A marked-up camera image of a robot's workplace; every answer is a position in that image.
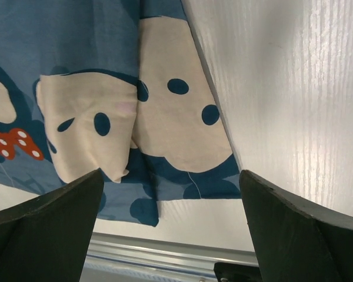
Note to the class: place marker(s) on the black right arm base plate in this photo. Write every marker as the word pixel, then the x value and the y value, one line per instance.
pixel 226 272

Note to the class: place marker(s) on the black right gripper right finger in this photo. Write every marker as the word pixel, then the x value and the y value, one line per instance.
pixel 295 239

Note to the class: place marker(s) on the aluminium mounting rail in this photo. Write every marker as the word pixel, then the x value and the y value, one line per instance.
pixel 169 261

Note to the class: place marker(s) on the blue cartoon mouse placemat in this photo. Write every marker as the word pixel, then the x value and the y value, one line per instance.
pixel 115 86

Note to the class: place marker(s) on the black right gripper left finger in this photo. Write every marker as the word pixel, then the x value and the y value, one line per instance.
pixel 47 238

